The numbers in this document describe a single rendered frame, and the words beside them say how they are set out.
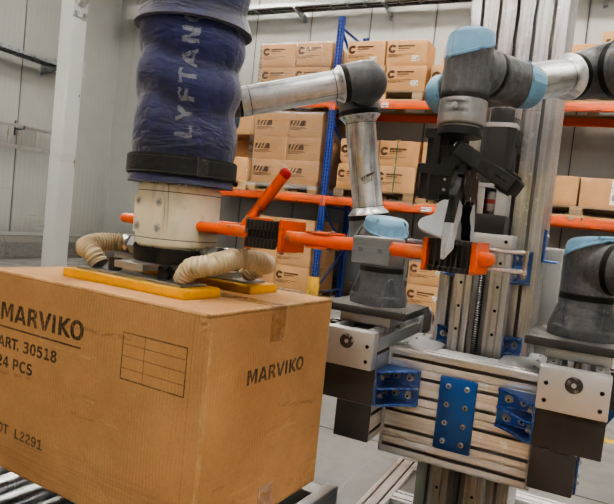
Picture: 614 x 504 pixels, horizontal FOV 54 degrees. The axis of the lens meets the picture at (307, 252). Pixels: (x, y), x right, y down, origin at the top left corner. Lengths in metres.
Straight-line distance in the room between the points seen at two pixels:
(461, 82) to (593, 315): 0.68
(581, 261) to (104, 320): 1.01
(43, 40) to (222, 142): 11.15
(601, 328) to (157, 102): 1.05
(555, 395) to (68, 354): 0.96
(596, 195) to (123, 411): 7.42
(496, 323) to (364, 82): 0.69
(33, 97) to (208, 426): 11.22
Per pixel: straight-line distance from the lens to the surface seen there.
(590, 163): 9.48
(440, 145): 0.99
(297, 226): 1.11
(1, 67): 11.71
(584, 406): 1.35
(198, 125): 1.20
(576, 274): 1.46
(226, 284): 1.26
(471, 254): 0.92
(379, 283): 1.54
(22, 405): 1.35
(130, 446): 1.12
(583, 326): 1.45
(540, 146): 1.67
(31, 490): 1.63
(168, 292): 1.10
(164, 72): 1.22
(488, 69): 1.00
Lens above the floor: 1.24
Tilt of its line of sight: 3 degrees down
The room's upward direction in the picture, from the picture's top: 6 degrees clockwise
